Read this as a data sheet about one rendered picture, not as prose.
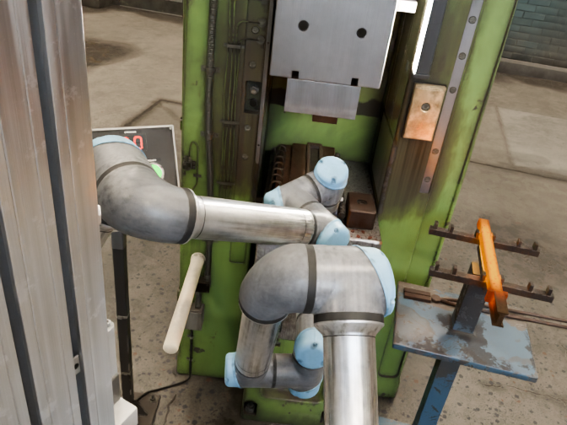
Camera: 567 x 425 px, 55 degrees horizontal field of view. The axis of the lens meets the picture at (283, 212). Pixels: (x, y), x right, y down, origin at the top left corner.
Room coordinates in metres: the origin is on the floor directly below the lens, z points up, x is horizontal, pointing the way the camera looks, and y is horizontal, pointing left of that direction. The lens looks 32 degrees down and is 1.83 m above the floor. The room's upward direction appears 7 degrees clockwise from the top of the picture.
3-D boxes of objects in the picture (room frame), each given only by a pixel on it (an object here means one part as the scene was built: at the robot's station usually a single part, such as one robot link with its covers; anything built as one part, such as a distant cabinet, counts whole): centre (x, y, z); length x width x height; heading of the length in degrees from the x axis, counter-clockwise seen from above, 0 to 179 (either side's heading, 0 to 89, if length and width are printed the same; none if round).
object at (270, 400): (1.66, -0.12, 0.23); 0.55 x 0.37 x 0.47; 1
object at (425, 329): (1.26, -0.58, 0.73); 0.40 x 0.30 x 0.02; 81
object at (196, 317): (1.55, 0.30, 0.36); 0.09 x 0.07 x 0.12; 91
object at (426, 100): (1.58, -0.38, 1.27); 0.09 x 0.02 x 0.17; 91
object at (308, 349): (0.86, -0.10, 0.98); 0.11 x 0.08 x 0.09; 1
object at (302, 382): (0.86, -0.08, 0.89); 0.11 x 0.08 x 0.11; 99
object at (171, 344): (1.34, 0.28, 0.62); 0.44 x 0.05 x 0.05; 1
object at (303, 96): (1.65, -0.06, 1.32); 0.42 x 0.20 x 0.10; 1
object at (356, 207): (1.50, -0.24, 0.95); 0.12 x 0.08 x 0.06; 1
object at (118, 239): (1.35, 0.49, 0.54); 0.04 x 0.04 x 1.08; 1
